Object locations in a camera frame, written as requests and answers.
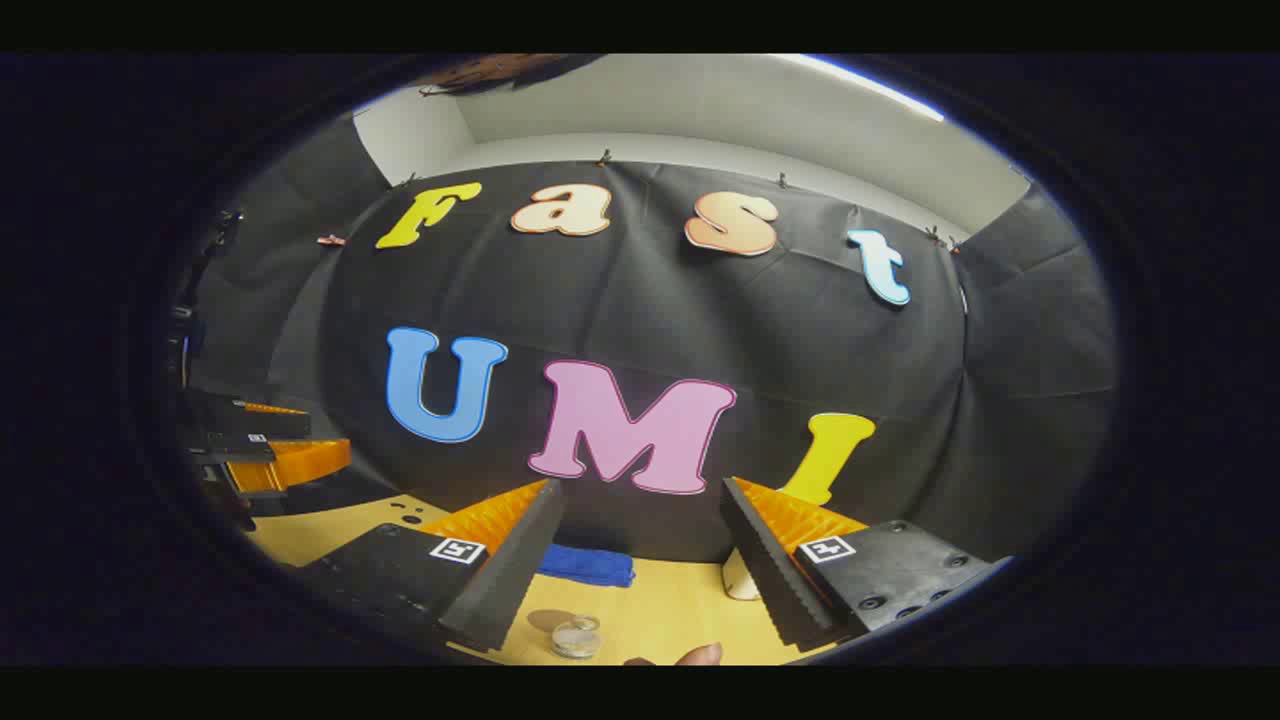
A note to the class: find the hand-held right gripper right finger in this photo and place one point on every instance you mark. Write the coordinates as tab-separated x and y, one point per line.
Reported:
765	570

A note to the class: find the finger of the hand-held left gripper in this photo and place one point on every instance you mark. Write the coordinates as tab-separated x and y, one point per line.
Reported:
230	420
300	462

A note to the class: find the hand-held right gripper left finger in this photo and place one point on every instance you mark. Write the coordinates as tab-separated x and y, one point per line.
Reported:
505	570

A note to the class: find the round brown coaster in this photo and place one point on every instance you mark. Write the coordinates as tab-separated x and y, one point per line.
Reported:
545	619

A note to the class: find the clear teacup lid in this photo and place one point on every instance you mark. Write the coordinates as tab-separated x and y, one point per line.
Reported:
578	625

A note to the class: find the white toaster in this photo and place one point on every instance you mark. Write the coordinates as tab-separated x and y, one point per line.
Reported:
738	580

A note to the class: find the blue folded towel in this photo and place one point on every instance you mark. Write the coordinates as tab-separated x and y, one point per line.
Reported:
585	565

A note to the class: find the dark equipment stand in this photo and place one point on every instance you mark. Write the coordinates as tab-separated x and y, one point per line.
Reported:
200	300

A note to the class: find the black backdrop cloth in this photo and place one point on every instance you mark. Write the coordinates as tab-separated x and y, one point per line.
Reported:
700	320

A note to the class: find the dark brown object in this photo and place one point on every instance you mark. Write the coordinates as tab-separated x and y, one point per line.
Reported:
500	72

